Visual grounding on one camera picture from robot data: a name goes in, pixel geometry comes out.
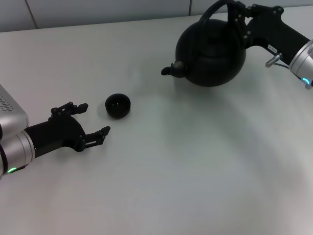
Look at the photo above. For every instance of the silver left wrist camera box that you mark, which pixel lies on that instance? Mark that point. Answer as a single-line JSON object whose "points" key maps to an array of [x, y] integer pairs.
{"points": [[12, 110]]}

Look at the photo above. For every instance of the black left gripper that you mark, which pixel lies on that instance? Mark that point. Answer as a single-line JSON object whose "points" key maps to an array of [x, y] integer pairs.
{"points": [[56, 134]]}

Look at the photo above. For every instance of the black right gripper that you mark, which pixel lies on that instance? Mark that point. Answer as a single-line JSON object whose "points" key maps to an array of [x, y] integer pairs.
{"points": [[276, 31]]}

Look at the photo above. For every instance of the small black teacup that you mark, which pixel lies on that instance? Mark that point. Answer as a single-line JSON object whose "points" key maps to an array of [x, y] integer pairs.
{"points": [[118, 107]]}

